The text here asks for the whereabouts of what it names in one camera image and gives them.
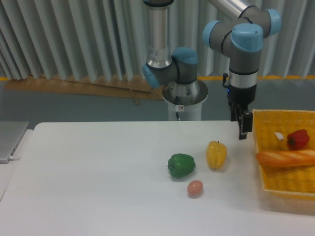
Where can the red bell pepper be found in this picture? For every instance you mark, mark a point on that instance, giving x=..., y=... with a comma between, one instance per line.
x=298, y=139

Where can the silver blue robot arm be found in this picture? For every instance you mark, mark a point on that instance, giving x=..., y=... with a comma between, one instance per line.
x=240, y=40

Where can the yellow woven basket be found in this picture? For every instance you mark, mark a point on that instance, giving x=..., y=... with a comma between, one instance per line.
x=296, y=182

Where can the white paper tag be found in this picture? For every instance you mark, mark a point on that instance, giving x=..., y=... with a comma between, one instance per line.
x=279, y=136

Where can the brown cardboard sheet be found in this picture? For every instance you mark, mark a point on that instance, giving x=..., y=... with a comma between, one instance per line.
x=137, y=88

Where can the green bell pepper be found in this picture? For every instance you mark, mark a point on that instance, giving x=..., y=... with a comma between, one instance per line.
x=181, y=165

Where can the yellow bell pepper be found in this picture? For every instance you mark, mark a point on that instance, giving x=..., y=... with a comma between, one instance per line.
x=216, y=154

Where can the brown egg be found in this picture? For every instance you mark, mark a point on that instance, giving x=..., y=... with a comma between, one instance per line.
x=195, y=188

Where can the baguette bread loaf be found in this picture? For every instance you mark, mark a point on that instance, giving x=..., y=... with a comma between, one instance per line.
x=289, y=158

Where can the silver laptop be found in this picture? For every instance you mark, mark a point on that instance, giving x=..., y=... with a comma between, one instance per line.
x=11, y=133

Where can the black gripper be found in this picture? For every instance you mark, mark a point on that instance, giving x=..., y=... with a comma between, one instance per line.
x=243, y=97

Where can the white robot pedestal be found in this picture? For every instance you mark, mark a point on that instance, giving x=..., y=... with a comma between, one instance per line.
x=184, y=112

